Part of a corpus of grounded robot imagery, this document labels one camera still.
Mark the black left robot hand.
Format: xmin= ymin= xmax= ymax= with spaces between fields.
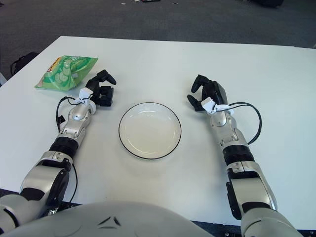
xmin=85 ymin=70 xmax=117 ymax=107

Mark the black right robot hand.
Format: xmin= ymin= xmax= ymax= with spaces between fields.
xmin=187 ymin=74 xmax=228 ymax=112

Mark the green potato chips bag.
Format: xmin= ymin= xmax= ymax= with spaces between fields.
xmin=34 ymin=55 xmax=99 ymax=91

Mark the white plate black rim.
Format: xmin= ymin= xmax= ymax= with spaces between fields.
xmin=118 ymin=102 xmax=182 ymax=162

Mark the black backpack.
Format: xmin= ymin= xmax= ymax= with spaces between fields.
xmin=9 ymin=51 xmax=39 ymax=75

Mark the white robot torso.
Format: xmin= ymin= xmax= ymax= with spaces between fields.
xmin=0 ymin=200 xmax=215 ymax=237

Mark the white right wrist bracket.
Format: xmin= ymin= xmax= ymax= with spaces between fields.
xmin=200 ymin=97 xmax=234 ymax=115

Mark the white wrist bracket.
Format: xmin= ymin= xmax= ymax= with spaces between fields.
xmin=200 ymin=97 xmax=234 ymax=115
xmin=74 ymin=87 xmax=92 ymax=104

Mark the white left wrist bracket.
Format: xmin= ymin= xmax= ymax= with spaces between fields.
xmin=74 ymin=87 xmax=92 ymax=104

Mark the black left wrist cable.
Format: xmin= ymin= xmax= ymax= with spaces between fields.
xmin=56 ymin=95 xmax=79 ymax=131

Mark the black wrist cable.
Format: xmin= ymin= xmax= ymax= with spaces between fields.
xmin=56 ymin=95 xmax=79 ymax=131
xmin=228 ymin=102 xmax=263 ymax=145

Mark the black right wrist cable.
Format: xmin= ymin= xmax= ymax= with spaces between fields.
xmin=228 ymin=102 xmax=263 ymax=145

